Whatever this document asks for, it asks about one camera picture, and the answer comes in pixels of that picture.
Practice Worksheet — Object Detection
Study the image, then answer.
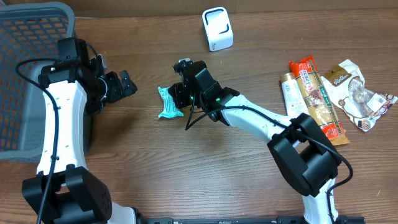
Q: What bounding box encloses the white hair product tube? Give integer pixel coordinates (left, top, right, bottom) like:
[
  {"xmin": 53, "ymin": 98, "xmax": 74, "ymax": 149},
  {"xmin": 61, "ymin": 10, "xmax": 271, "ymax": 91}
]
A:
[{"xmin": 280, "ymin": 72, "xmax": 310, "ymax": 118}]

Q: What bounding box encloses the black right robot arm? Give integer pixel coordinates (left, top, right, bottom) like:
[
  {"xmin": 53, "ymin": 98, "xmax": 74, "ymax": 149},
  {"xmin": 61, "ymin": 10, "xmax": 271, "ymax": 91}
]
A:
[{"xmin": 169, "ymin": 58, "xmax": 342, "ymax": 223}]

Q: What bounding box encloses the white barcode scanner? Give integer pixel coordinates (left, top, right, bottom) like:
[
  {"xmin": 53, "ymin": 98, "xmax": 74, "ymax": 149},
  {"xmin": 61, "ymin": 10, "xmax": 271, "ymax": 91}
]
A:
[{"xmin": 201, "ymin": 6, "xmax": 234, "ymax": 52}]

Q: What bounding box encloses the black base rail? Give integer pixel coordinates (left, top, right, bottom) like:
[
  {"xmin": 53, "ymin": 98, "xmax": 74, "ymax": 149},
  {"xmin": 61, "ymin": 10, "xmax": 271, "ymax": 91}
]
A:
[{"xmin": 146, "ymin": 216, "xmax": 307, "ymax": 224}]

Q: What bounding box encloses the orange spaghetti packet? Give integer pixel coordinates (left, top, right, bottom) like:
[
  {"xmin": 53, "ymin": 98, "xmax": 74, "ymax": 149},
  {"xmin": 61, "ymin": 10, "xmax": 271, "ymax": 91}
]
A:
[{"xmin": 289, "ymin": 55, "xmax": 350, "ymax": 146}]

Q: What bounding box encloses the teal wet wipes pack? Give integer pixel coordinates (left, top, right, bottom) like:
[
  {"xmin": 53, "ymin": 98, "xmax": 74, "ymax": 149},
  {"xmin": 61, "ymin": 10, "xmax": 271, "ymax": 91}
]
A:
[{"xmin": 158, "ymin": 86, "xmax": 183, "ymax": 119}]

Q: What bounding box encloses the beige bread snack bag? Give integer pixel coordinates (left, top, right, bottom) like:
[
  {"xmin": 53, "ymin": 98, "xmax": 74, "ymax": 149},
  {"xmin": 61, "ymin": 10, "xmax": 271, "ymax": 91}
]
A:
[{"xmin": 321, "ymin": 59, "xmax": 397, "ymax": 132}]

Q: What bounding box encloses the grey plastic shopping basket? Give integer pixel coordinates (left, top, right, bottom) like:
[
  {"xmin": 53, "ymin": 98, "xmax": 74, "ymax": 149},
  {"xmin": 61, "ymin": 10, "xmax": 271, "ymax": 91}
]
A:
[{"xmin": 1, "ymin": 2, "xmax": 75, "ymax": 163}]

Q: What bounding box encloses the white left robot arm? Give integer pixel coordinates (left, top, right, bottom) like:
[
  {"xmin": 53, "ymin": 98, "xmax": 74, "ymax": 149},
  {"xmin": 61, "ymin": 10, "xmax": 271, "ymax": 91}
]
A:
[{"xmin": 22, "ymin": 37, "xmax": 141, "ymax": 224}]

